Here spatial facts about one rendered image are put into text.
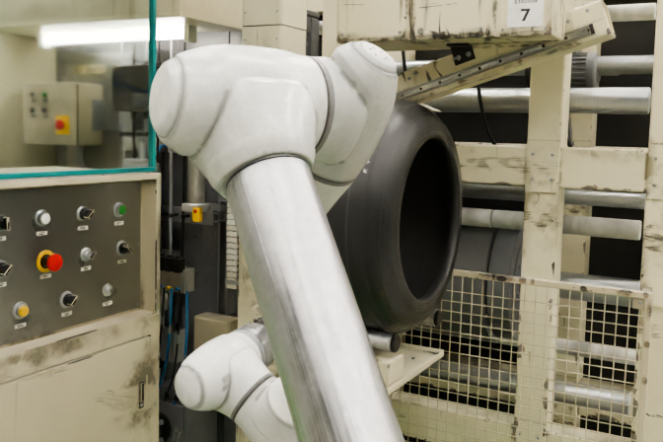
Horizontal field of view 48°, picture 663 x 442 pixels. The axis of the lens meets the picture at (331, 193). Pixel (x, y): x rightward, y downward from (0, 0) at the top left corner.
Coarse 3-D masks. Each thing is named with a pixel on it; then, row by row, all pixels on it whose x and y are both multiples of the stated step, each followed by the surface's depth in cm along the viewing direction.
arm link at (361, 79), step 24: (336, 48) 95; (360, 48) 94; (336, 72) 93; (360, 72) 92; (384, 72) 94; (336, 96) 91; (360, 96) 93; (384, 96) 95; (336, 120) 92; (360, 120) 94; (384, 120) 97; (336, 144) 95; (360, 144) 98; (336, 168) 100; (360, 168) 102
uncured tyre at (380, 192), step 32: (416, 128) 172; (384, 160) 163; (416, 160) 209; (448, 160) 195; (352, 192) 161; (384, 192) 161; (416, 192) 213; (448, 192) 207; (352, 224) 161; (384, 224) 161; (416, 224) 213; (448, 224) 207; (352, 256) 162; (384, 256) 162; (416, 256) 210; (448, 256) 199; (352, 288) 165; (384, 288) 165; (416, 288) 204; (384, 320) 171; (416, 320) 180
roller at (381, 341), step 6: (366, 330) 177; (372, 330) 176; (372, 336) 174; (378, 336) 174; (384, 336) 173; (390, 336) 173; (396, 336) 173; (372, 342) 174; (378, 342) 174; (384, 342) 173; (390, 342) 172; (396, 342) 173; (378, 348) 174; (384, 348) 173; (390, 348) 173; (396, 348) 173
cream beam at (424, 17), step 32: (352, 0) 209; (384, 0) 204; (416, 0) 200; (448, 0) 195; (480, 0) 191; (352, 32) 209; (384, 32) 205; (416, 32) 200; (448, 32) 196; (480, 32) 192; (512, 32) 188; (544, 32) 184
